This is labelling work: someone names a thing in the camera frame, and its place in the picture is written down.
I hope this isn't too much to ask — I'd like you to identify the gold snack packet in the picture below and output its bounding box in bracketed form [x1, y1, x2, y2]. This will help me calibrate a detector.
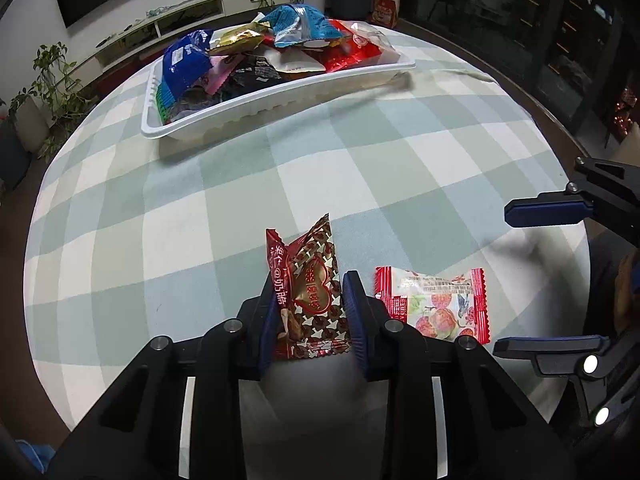
[207, 24, 273, 57]

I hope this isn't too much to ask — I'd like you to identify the dark blue snack packet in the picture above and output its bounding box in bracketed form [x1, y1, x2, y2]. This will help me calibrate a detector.
[162, 29, 215, 96]

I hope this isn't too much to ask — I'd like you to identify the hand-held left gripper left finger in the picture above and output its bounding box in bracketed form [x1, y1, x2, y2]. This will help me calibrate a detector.
[47, 295, 281, 480]

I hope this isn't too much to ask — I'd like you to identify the pink cartoon snack packet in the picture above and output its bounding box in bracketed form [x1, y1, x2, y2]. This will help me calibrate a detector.
[202, 55, 246, 96]

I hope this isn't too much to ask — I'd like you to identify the light blue snack packet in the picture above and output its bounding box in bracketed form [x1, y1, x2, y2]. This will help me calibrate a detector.
[257, 4, 343, 48]

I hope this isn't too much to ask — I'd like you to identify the red paper bag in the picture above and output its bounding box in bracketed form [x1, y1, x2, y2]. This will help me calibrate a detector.
[371, 0, 398, 28]

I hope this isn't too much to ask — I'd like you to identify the white ribbed plant pot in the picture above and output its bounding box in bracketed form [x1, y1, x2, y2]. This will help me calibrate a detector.
[15, 97, 51, 153]

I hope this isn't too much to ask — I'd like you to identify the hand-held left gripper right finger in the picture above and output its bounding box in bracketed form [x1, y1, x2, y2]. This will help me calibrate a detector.
[341, 270, 576, 480]

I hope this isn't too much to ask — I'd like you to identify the dark blue plant pot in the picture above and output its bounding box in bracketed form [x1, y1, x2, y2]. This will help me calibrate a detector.
[0, 120, 31, 191]

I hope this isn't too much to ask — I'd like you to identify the white snack packet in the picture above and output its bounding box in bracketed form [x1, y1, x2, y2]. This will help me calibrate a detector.
[265, 47, 326, 78]

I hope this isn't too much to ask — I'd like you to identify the red white strawberry packet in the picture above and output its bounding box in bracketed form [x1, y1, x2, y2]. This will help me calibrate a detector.
[374, 266, 492, 345]

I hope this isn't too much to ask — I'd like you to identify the dark snack packet green edge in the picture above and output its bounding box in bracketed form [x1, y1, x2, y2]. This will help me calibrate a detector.
[152, 82, 221, 126]

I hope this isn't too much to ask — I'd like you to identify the person's right hand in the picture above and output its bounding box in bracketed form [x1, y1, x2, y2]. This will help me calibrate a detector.
[612, 255, 640, 332]

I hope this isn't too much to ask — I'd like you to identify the red dotted snack packet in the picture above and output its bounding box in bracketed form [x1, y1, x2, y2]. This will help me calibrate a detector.
[307, 19, 396, 73]

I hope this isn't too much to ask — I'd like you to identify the white plastic tray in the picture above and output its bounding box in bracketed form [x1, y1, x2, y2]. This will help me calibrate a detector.
[140, 17, 417, 142]

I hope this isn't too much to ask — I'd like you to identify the white tv cabinet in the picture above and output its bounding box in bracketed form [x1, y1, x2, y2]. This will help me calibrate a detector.
[95, 0, 296, 78]

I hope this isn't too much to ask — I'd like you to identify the black sesame snack packet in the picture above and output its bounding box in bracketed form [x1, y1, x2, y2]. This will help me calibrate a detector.
[220, 57, 286, 103]

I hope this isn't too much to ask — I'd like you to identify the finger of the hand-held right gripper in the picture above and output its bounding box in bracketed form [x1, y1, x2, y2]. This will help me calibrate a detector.
[492, 335, 608, 376]
[503, 192, 596, 228]

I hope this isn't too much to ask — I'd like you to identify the brown red heart packet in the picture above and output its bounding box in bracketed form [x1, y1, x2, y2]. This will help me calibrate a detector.
[265, 213, 351, 361]

